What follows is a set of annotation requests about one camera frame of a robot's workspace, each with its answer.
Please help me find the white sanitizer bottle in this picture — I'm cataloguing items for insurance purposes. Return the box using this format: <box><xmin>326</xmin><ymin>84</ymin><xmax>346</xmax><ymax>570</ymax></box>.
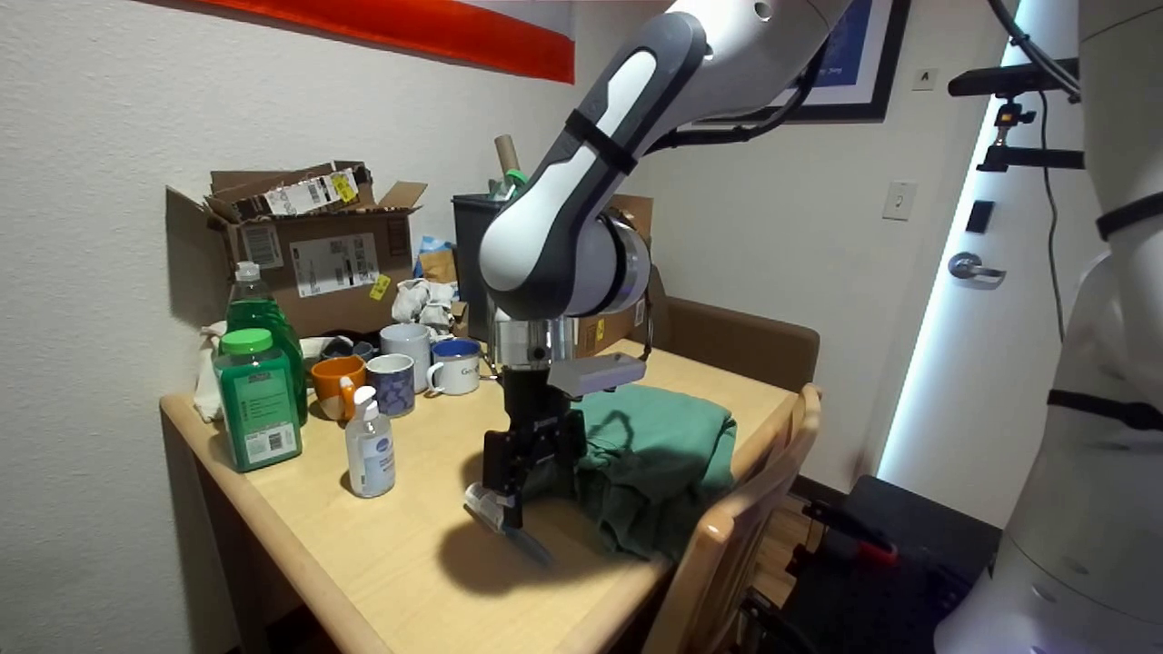
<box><xmin>346</xmin><ymin>383</ymin><xmax>397</xmax><ymax>499</ymax></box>

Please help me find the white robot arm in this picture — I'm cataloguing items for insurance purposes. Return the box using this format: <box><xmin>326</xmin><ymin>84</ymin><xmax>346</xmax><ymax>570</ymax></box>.
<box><xmin>482</xmin><ymin>0</ymin><xmax>1163</xmax><ymax>654</ymax></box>

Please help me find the wooden chair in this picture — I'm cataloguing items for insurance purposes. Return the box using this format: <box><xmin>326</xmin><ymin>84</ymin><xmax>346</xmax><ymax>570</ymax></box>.
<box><xmin>643</xmin><ymin>383</ymin><xmax>821</xmax><ymax>654</ymax></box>

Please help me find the red banner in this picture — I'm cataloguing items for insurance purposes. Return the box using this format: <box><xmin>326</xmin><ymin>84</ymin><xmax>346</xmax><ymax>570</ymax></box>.
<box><xmin>149</xmin><ymin>0</ymin><xmax>573</xmax><ymax>84</ymax></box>

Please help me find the black trash bin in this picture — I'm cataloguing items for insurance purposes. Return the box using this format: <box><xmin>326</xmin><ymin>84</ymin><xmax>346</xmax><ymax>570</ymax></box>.
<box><xmin>455</xmin><ymin>193</ymin><xmax>500</xmax><ymax>340</ymax></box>

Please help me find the cardboard tube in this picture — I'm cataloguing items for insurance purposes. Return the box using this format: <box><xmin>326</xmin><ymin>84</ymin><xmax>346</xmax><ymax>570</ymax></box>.
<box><xmin>494</xmin><ymin>134</ymin><xmax>528</xmax><ymax>201</ymax></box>

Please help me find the orange mug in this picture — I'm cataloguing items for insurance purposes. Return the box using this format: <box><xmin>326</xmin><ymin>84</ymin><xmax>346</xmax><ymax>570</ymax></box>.
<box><xmin>309</xmin><ymin>354</ymin><xmax>366</xmax><ymax>425</ymax></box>

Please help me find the grey white mug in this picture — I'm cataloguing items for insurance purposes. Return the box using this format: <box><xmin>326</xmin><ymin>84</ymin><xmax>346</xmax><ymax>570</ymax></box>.
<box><xmin>379</xmin><ymin>323</ymin><xmax>429</xmax><ymax>393</ymax></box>

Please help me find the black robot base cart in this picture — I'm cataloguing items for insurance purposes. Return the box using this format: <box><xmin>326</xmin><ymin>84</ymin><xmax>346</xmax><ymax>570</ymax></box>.
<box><xmin>739</xmin><ymin>477</ymin><xmax>1000</xmax><ymax>654</ymax></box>

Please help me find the framed blue picture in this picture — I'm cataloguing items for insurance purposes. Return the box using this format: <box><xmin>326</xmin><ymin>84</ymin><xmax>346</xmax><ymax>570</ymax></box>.
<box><xmin>776</xmin><ymin>0</ymin><xmax>912</xmax><ymax>123</ymax></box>

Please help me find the blue rimmed white mug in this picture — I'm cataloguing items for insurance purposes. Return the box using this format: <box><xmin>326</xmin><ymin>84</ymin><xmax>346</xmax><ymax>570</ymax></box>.
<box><xmin>429</xmin><ymin>339</ymin><xmax>478</xmax><ymax>396</ymax></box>

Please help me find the black camera on stand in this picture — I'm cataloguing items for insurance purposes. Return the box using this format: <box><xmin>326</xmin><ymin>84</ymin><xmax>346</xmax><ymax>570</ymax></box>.
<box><xmin>947</xmin><ymin>66</ymin><xmax>1083</xmax><ymax>172</ymax></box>

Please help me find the dark blue mug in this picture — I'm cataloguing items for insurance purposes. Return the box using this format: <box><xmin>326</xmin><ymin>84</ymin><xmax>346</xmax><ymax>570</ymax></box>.
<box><xmin>364</xmin><ymin>351</ymin><xmax>414</xmax><ymax>416</ymax></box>

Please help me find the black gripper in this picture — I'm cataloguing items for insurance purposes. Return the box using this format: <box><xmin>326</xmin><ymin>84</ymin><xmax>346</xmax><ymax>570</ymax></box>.
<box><xmin>482</xmin><ymin>370</ymin><xmax>586</xmax><ymax>530</ymax></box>

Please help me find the green sweater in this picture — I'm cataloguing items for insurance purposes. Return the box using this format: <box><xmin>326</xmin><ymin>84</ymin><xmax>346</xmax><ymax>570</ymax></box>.
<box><xmin>570</xmin><ymin>383</ymin><xmax>739</xmax><ymax>560</ymax></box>

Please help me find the cardboard box with label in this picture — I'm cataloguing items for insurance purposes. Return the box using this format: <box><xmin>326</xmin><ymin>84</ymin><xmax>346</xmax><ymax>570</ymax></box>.
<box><xmin>579</xmin><ymin>197</ymin><xmax>654</xmax><ymax>354</ymax></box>

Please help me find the open cardboard box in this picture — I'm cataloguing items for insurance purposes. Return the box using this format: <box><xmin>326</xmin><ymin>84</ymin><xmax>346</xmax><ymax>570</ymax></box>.
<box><xmin>167</xmin><ymin>159</ymin><xmax>425</xmax><ymax>333</ymax></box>

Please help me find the green mouthwash bottle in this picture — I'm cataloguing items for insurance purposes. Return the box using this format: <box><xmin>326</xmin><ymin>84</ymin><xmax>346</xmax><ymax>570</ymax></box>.
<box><xmin>214</xmin><ymin>325</ymin><xmax>300</xmax><ymax>471</ymax></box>

